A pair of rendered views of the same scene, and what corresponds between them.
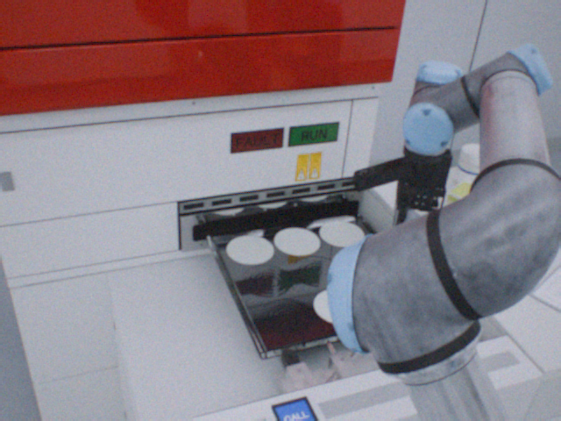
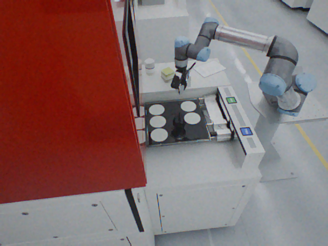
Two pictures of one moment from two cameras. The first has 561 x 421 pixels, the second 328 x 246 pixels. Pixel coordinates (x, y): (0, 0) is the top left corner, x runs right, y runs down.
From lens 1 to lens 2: 1.10 m
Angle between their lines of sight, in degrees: 54
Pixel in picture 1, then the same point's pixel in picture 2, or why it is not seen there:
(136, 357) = (194, 180)
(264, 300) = (187, 135)
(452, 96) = (206, 41)
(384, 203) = (153, 92)
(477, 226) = (293, 51)
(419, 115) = (207, 51)
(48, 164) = not seen: hidden behind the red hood
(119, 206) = not seen: hidden behind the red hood
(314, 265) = (171, 119)
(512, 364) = (226, 89)
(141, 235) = not seen: hidden behind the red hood
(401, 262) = (289, 69)
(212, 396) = (212, 160)
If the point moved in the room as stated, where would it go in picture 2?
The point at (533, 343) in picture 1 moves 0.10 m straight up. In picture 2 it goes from (221, 83) to (224, 70)
